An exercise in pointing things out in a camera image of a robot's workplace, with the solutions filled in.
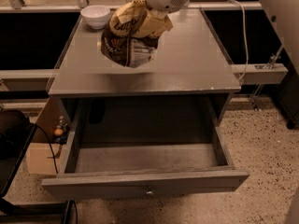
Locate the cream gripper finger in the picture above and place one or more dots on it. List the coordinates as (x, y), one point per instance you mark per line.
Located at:
(154, 25)

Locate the brown and cream chip bag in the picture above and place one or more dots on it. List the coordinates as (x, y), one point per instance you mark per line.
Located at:
(117, 41)

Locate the grey cabinet with counter top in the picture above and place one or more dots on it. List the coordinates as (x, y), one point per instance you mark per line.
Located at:
(177, 98)

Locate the grey open top drawer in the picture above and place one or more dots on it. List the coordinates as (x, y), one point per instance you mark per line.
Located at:
(94, 169)

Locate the white ceramic bowl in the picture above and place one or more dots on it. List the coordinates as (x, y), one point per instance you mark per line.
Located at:
(96, 16)

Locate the small figurine with orange ball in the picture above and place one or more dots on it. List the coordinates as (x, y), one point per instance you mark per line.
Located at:
(61, 131)

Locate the black chair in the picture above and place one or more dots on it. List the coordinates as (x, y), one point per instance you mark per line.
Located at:
(16, 132)

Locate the cardboard box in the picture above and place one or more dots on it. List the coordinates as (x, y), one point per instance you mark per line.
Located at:
(43, 156)

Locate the metal rail frame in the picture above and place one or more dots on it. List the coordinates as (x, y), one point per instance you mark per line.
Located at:
(261, 73)

